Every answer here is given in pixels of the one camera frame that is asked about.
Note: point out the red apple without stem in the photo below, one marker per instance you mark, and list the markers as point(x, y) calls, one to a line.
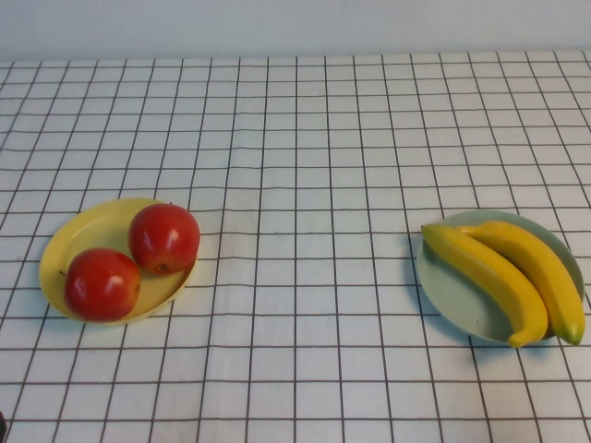
point(164, 240)

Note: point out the red apple with stem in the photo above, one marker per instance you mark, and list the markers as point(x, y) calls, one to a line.
point(101, 286)

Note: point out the yellow banana with green tip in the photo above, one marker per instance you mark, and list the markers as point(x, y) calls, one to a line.
point(545, 267)

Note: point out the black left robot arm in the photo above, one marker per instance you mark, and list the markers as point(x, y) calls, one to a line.
point(1, 429)

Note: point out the pale blue-green round plate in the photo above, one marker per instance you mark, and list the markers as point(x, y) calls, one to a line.
point(457, 300)

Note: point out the yellow round plate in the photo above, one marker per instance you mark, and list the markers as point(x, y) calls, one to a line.
point(92, 226)

